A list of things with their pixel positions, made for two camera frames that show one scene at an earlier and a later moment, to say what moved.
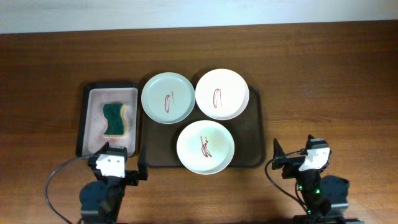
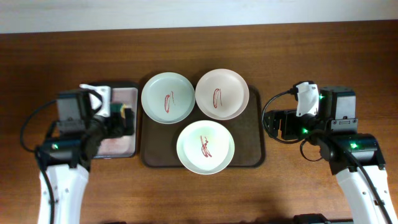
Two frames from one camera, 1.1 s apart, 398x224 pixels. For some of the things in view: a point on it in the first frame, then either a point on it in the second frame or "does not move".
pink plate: (222, 94) does not move
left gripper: (132, 176) -> (120, 128)
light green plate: (168, 98) does not move
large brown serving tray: (247, 131) does not move
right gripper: (292, 165) -> (288, 117)
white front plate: (205, 147) does not move
